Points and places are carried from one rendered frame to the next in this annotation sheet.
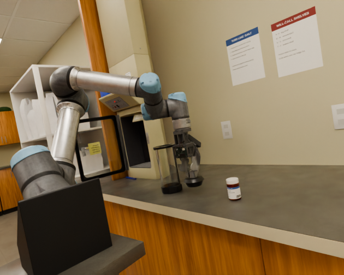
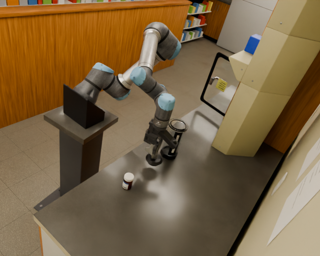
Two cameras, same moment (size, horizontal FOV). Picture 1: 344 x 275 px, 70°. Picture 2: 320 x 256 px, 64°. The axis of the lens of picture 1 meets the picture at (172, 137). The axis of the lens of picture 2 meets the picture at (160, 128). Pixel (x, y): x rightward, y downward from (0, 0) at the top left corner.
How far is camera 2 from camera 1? 1.40 m
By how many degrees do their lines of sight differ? 72
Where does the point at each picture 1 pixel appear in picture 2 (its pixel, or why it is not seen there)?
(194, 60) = not seen: outside the picture
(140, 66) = (265, 44)
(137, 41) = (282, 13)
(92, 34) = not seen: outside the picture
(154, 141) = (229, 120)
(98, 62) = not seen: hidden behind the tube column
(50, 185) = (80, 86)
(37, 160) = (92, 72)
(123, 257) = (73, 134)
